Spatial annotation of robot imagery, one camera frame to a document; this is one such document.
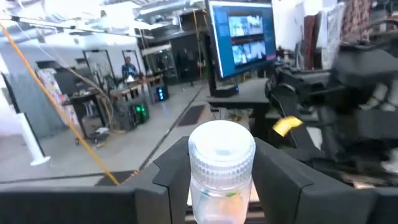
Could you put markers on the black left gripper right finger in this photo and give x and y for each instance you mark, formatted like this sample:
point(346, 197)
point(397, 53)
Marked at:
point(280, 199)

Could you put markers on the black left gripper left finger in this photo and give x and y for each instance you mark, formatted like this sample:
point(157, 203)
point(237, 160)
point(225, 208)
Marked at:
point(168, 199)

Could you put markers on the clear white-capped pill bottle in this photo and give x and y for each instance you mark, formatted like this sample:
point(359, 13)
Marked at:
point(221, 161)

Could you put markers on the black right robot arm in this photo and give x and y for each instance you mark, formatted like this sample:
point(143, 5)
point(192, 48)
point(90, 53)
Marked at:
point(357, 93)

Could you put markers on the black floor mat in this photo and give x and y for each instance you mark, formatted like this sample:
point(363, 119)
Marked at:
point(191, 115)
point(115, 179)

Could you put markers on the yellow tag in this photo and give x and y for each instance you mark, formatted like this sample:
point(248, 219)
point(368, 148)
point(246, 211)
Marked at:
point(286, 124)

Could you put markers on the computer tower green lights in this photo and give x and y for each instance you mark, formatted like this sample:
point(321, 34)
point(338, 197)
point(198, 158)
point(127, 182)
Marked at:
point(140, 112)

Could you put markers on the computer tower blue light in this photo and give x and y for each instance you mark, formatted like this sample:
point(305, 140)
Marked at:
point(161, 92)

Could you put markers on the black desk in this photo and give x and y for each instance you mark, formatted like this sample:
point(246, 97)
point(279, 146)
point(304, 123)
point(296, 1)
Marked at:
point(245, 93)

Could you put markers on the wooden workbench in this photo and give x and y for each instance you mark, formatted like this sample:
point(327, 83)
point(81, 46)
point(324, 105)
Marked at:
point(133, 88)

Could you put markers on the black work table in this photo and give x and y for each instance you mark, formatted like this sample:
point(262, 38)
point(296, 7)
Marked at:
point(87, 102)

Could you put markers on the person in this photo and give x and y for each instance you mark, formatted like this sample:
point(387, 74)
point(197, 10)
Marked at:
point(129, 68)

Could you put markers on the colourful printed banner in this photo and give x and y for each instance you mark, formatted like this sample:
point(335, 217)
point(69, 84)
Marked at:
point(54, 90)

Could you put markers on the blue-screen computer monitor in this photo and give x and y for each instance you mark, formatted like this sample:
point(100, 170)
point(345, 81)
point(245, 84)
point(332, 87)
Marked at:
point(242, 37)

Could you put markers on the patterned hanging cloth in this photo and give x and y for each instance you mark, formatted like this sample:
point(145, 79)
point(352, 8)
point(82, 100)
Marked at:
point(356, 18)

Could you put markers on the white post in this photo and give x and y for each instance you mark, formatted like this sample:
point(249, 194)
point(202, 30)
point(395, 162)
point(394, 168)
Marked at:
point(31, 140)

